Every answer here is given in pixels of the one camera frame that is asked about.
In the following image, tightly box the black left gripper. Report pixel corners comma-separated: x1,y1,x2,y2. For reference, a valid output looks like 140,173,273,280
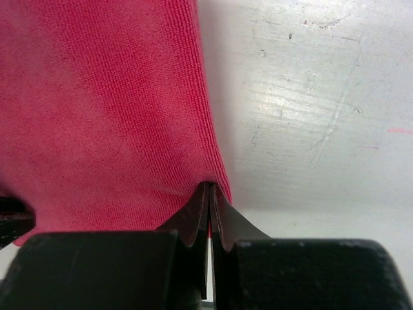
1,184,35,250

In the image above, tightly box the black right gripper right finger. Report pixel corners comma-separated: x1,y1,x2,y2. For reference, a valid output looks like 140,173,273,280
209,184,412,309

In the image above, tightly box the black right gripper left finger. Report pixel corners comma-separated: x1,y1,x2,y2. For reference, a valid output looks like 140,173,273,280
1,183,209,309

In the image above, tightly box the pink towel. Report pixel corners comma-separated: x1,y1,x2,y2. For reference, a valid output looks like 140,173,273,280
1,1,230,234

